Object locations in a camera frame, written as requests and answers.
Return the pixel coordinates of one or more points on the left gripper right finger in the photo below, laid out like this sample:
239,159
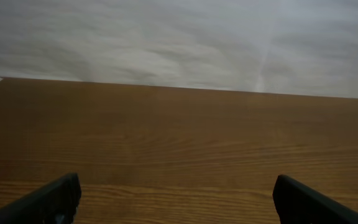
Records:
306,205

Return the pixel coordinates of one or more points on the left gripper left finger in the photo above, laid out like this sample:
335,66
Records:
48,203

